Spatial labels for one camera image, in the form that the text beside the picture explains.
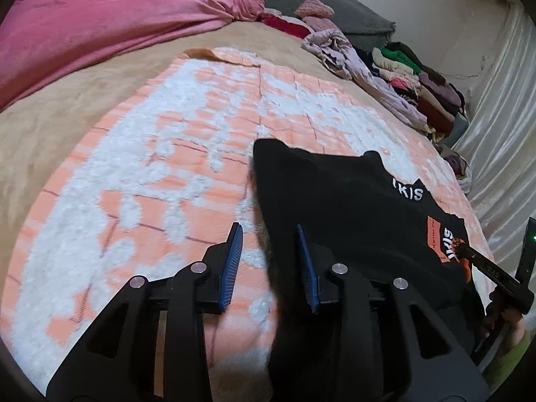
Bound stack of folded clothes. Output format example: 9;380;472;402
370;42;469;147

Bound beige plush bed sheet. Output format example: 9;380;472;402
0;20;328;261

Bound black sweatshirt orange cuffs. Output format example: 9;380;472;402
254;139;483;401

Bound pink fluffy pillow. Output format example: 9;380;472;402
293;0;337;32

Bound lilac crumpled garment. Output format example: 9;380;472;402
301;29;431;133

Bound white satin curtain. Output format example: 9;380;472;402
455;5;535;271

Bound green sleeve forearm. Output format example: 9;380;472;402
482;331;531;393

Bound pink velvet duvet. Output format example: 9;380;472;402
1;0;264;108

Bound peach white plaid blanket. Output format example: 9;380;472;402
1;48;489;401

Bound person's right hand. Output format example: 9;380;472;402
484;303;526;355

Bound dark red garment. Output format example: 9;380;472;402
259;14;311;39

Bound bag of small clothes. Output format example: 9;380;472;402
435;143;471;194

